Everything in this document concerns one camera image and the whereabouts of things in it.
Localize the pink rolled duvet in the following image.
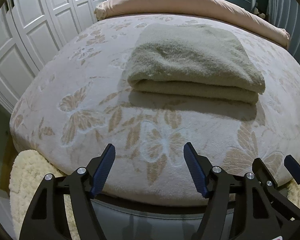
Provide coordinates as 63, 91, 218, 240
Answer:
94, 0, 290, 49

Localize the floral patterned bed blanket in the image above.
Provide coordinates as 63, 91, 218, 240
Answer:
10, 14, 300, 206

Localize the grey striped curtain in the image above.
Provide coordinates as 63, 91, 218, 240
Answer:
267, 0, 300, 64

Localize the cream fluffy floor rug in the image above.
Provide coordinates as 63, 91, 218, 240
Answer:
9, 150, 65, 238

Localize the cream knitted sweater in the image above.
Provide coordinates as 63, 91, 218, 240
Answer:
126, 24, 266, 104

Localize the white panelled wardrobe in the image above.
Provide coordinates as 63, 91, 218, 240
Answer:
0, 0, 104, 113

